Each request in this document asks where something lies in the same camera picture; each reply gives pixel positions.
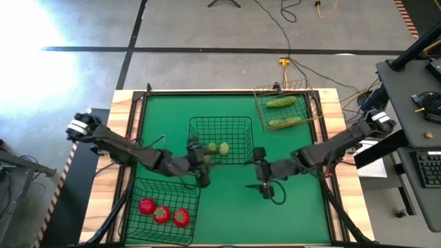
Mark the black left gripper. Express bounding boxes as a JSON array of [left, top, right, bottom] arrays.
[[185, 136, 221, 189]]

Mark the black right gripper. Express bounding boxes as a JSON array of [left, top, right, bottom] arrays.
[[245, 146, 278, 200]]

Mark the black wire basket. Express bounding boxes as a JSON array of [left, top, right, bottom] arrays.
[[123, 177, 202, 246], [187, 116, 255, 165]]

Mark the green cucumber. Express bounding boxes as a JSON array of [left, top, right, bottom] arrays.
[[265, 95, 298, 109], [267, 116, 303, 127]]

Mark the red tomato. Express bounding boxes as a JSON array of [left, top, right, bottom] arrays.
[[172, 209, 192, 229], [138, 197, 157, 216], [152, 205, 172, 225]]

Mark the green felt table mat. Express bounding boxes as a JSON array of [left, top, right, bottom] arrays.
[[132, 93, 331, 246]]

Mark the yellow power plug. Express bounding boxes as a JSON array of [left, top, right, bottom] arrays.
[[278, 57, 292, 89]]

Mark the white paper sheet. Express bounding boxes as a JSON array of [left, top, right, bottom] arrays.
[[354, 141, 389, 178]]

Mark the black desk support bar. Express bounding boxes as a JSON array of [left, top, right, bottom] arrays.
[[354, 129, 411, 169]]

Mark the black round stand base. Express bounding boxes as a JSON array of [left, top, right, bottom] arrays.
[[357, 84, 390, 116]]

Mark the black floor mat striped edge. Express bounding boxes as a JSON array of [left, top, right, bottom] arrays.
[[34, 108, 111, 248], [393, 0, 441, 39]]

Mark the grey desk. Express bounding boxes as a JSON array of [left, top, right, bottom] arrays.
[[375, 56, 441, 234]]

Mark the black keyboard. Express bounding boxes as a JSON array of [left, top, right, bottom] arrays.
[[415, 151, 441, 189]]

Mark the grey metal stand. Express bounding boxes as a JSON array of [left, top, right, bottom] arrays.
[[0, 137, 58, 221]]

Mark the black desk pole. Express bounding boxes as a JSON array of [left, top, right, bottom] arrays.
[[389, 22, 441, 72]]

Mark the black flat desk device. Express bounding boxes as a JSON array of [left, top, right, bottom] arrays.
[[426, 56, 441, 83]]

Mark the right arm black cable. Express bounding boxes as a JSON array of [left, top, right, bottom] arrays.
[[270, 179, 287, 206]]

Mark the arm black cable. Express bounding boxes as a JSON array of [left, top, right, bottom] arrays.
[[270, 179, 287, 206], [137, 134, 167, 152]]

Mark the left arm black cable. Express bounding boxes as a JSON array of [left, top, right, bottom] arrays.
[[137, 134, 167, 152]]

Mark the gold wire basket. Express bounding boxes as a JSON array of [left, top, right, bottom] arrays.
[[254, 79, 325, 132]]

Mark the black metal table frame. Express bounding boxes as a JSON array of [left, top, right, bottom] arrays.
[[107, 88, 345, 248]]

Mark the black diagonal frame strut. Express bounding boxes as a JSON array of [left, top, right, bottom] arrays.
[[84, 185, 134, 246], [318, 165, 371, 244]]

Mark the long black floor cable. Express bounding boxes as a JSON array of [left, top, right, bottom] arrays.
[[254, 0, 292, 59]]

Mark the looped black floor cable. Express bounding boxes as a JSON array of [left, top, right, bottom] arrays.
[[280, 0, 302, 23]]

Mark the black cable bundle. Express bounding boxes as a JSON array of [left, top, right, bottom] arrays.
[[412, 91, 441, 125]]

